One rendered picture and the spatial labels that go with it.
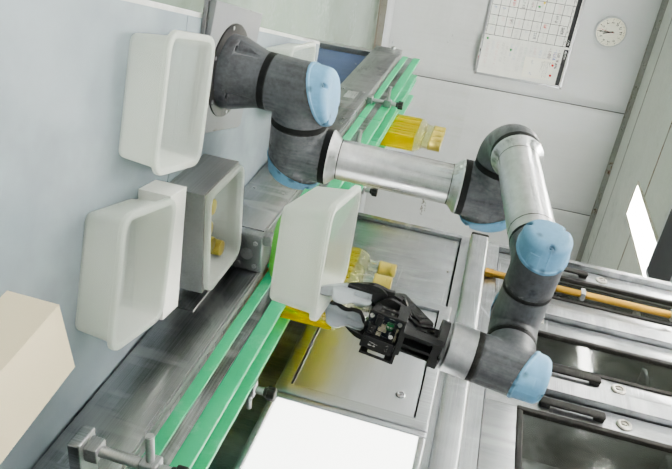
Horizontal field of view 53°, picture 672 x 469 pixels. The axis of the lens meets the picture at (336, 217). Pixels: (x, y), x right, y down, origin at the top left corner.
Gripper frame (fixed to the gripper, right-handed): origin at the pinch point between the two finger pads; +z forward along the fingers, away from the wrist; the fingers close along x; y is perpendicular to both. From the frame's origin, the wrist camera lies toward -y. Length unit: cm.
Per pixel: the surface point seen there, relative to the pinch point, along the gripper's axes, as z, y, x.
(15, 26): 39, 26, -29
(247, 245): 24.5, -39.6, 12.4
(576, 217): -156, -680, 101
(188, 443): 13.0, 5.7, 30.5
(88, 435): 22.3, 22.4, 22.4
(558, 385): -53, -60, 27
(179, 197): 30.3, -9.9, -3.5
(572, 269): -57, -117, 13
